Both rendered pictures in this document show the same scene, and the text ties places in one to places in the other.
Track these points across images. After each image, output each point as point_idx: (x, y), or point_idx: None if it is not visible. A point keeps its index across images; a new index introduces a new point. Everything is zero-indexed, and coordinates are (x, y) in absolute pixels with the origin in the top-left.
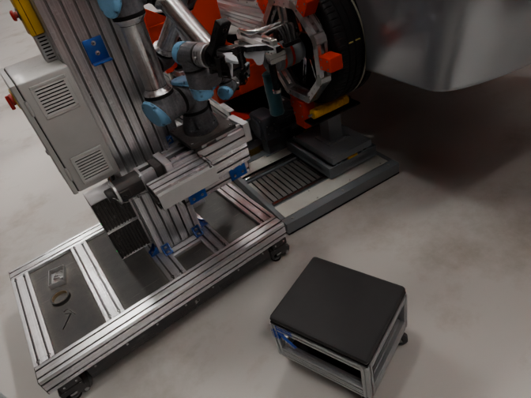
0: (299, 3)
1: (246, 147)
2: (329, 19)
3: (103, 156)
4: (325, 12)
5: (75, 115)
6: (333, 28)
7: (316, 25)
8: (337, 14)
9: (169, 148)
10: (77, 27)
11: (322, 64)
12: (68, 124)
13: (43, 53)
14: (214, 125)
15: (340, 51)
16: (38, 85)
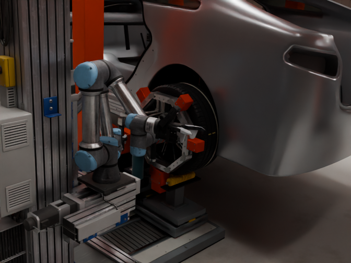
0: (179, 102)
1: (133, 199)
2: (197, 116)
3: (30, 190)
4: (196, 111)
5: (22, 152)
6: (200, 122)
7: (188, 118)
8: (202, 114)
9: (78, 190)
10: (44, 87)
11: (189, 145)
12: (15, 158)
13: (7, 100)
14: (119, 177)
15: (202, 139)
16: (8, 124)
